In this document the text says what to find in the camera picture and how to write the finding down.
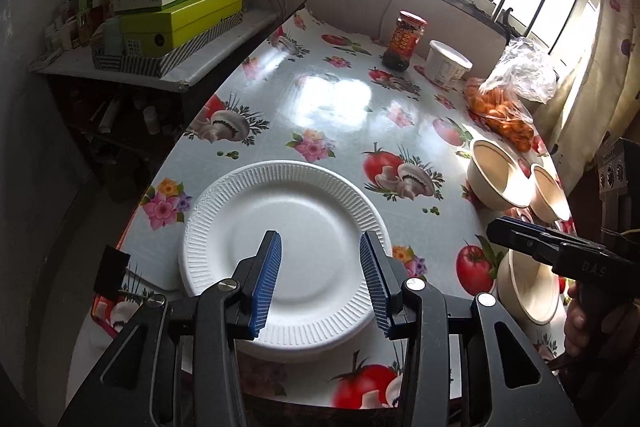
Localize patterned cream curtain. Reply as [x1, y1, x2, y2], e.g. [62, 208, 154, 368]
[537, 0, 640, 178]

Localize white foam plate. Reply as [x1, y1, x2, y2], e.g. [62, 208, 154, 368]
[179, 207, 391, 364]
[180, 161, 396, 360]

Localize red-lidded sauce jar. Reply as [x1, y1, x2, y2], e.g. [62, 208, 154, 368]
[382, 11, 428, 72]

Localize grey side shelf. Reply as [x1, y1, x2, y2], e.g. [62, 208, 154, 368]
[27, 4, 286, 218]

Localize clear plastic bag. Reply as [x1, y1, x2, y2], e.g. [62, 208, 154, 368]
[465, 37, 558, 152]

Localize person's right hand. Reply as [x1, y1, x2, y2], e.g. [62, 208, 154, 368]
[564, 279, 601, 360]

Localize beige paper bowl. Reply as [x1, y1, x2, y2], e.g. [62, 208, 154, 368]
[467, 138, 536, 212]
[496, 247, 562, 327]
[529, 163, 572, 224]

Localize lime green box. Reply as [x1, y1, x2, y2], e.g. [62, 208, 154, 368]
[120, 0, 246, 58]

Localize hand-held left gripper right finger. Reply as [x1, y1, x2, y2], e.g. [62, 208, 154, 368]
[359, 231, 583, 427]

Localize pile of small oranges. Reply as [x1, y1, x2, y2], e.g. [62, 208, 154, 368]
[465, 79, 535, 152]

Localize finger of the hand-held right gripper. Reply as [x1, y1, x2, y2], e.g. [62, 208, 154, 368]
[486, 217, 566, 271]
[500, 215, 611, 254]

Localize white plastic tub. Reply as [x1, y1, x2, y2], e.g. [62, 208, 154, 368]
[425, 40, 473, 85]

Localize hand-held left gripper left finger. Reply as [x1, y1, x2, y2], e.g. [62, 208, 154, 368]
[59, 229, 283, 427]

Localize striped cardboard tray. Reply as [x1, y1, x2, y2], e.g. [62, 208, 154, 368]
[91, 12, 246, 78]

